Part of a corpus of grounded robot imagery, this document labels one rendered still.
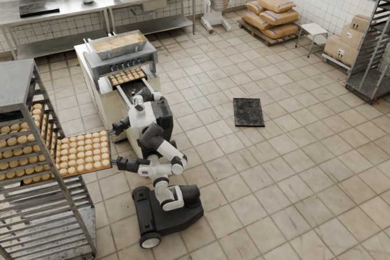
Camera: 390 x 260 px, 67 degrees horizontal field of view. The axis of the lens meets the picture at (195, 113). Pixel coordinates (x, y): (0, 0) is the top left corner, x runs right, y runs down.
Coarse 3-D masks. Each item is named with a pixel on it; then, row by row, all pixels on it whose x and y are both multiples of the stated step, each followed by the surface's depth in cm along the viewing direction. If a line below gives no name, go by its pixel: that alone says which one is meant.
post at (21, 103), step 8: (24, 104) 156; (24, 112) 158; (32, 120) 164; (32, 128) 166; (40, 136) 171; (40, 144) 174; (48, 152) 181; (48, 160) 183; (56, 168) 191; (56, 176) 194; (64, 184) 203; (64, 192) 205; (72, 200) 214; (72, 208) 218; (80, 216) 229; (80, 224) 233; (88, 232) 246; (88, 240) 250; (96, 248) 266
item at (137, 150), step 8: (128, 88) 331; (136, 88) 330; (120, 96) 319; (128, 96) 319; (120, 104) 337; (128, 128) 341; (128, 136) 363; (136, 144) 327; (136, 152) 346; (160, 160) 328; (168, 160) 335
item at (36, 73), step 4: (28, 60) 187; (32, 72) 192; (36, 72) 193; (36, 76) 194; (40, 76) 197; (40, 84) 199; (44, 96) 205; (48, 96) 207; (48, 104) 210; (52, 104) 213; (48, 108) 212; (52, 108) 213; (52, 116) 217; (56, 116) 218; (56, 124) 222; (60, 124) 226; (60, 132) 228; (80, 176) 264; (84, 184) 271; (88, 192) 281; (88, 200) 287
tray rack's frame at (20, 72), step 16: (0, 64) 183; (16, 64) 183; (32, 64) 185; (0, 80) 170; (16, 80) 170; (0, 96) 158; (16, 96) 158; (80, 208) 295; (32, 224) 283; (48, 224) 282; (64, 240) 270; (32, 256) 260; (48, 256) 260; (64, 256) 259; (80, 256) 261
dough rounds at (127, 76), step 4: (132, 68) 346; (136, 68) 347; (120, 72) 341; (128, 72) 341; (132, 72) 341; (136, 72) 344; (140, 72) 341; (108, 76) 339; (112, 76) 335; (116, 76) 335; (120, 76) 338; (124, 76) 335; (128, 76) 335; (132, 76) 338; (136, 76) 334; (140, 76) 336; (144, 76) 338; (112, 80) 329; (116, 80) 332; (120, 80) 328; (124, 80) 329; (128, 80) 331; (112, 84) 326; (116, 84) 325
